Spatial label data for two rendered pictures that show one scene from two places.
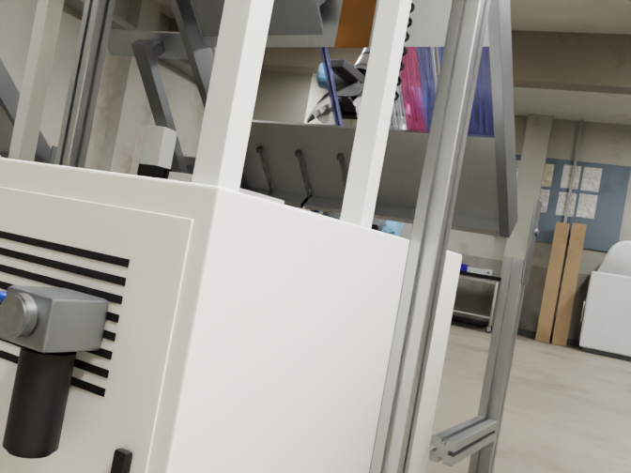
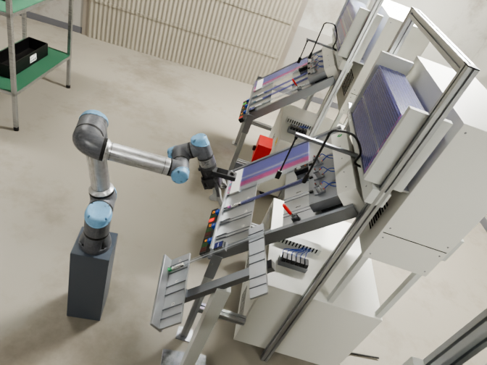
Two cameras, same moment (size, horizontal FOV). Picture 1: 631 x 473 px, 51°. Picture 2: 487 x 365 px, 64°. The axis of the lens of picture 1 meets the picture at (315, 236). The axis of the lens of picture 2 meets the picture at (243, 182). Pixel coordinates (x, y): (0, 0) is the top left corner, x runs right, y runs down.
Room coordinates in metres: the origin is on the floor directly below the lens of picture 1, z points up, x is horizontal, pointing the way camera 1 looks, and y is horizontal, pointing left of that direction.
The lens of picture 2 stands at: (2.45, 1.23, 2.13)
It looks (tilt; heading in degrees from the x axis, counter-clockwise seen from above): 37 degrees down; 233
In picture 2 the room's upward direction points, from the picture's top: 22 degrees clockwise
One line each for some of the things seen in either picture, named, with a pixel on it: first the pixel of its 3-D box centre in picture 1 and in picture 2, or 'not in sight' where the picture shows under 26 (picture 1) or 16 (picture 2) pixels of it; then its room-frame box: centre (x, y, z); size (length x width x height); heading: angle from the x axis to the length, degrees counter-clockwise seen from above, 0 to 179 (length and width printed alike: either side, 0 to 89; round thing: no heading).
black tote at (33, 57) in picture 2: not in sight; (19, 56); (2.52, -2.25, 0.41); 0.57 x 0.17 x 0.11; 60
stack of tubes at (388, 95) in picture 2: not in sight; (385, 119); (1.12, 0.21, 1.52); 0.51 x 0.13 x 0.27; 60
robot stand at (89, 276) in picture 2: not in sight; (91, 276); (2.19, -0.07, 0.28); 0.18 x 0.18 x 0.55; 68
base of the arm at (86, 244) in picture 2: not in sight; (96, 236); (2.19, -0.07, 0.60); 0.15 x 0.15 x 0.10
